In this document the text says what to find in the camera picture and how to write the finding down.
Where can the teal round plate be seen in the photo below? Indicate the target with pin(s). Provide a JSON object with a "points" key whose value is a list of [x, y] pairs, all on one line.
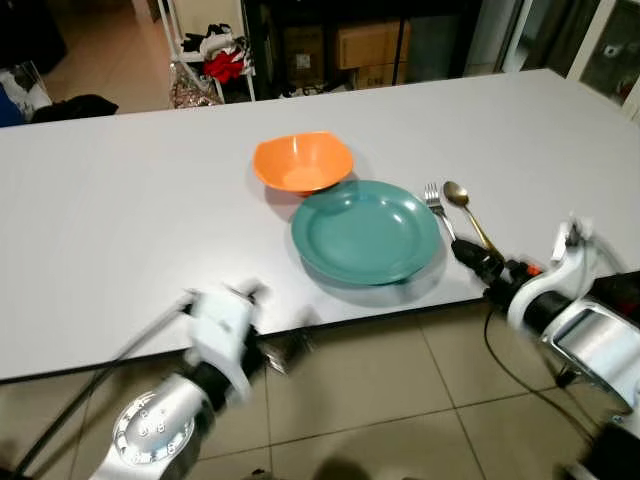
{"points": [[365, 235]]}

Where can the silver metal fork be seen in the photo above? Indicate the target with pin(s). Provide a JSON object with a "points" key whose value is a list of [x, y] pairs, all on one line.
{"points": [[436, 207]]}

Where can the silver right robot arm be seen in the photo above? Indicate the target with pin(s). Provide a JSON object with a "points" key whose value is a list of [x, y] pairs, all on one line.
{"points": [[595, 340]]}

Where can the black and white clothes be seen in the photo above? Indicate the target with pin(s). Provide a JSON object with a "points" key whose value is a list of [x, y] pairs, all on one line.
{"points": [[212, 40]]}

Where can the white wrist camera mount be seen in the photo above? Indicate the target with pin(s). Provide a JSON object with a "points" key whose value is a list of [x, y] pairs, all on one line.
{"points": [[560, 270], [225, 335]]}

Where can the white metal rack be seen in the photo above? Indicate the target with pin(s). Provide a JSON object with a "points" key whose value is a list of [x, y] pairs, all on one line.
{"points": [[248, 60]]}

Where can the red cloth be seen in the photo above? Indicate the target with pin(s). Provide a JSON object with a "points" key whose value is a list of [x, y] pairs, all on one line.
{"points": [[225, 66]]}

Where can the gold metal spoon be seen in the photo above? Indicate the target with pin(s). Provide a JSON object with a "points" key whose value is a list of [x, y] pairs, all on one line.
{"points": [[457, 193]]}

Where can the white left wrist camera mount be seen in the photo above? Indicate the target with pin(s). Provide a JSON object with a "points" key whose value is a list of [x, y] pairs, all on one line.
{"points": [[225, 335]]}

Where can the large brown cardboard box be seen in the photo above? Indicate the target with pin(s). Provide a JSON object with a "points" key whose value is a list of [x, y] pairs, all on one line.
{"points": [[370, 45]]}

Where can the orange plastic bowl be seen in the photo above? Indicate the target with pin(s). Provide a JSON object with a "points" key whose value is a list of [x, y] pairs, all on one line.
{"points": [[300, 158]]}

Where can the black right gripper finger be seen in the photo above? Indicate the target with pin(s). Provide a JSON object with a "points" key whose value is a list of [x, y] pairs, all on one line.
{"points": [[480, 251], [466, 262]]}

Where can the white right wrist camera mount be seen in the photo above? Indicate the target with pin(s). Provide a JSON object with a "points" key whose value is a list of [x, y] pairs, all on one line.
{"points": [[560, 270]]}

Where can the white glass door cabinet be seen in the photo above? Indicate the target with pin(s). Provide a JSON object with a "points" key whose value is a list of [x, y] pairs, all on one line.
{"points": [[610, 50]]}

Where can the black bag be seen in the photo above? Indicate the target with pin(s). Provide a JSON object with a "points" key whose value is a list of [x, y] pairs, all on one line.
{"points": [[75, 107]]}

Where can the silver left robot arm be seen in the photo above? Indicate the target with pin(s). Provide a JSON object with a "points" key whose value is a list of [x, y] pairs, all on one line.
{"points": [[150, 430]]}

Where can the small dark cardboard box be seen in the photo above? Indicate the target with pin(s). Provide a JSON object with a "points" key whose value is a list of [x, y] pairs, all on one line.
{"points": [[303, 50]]}

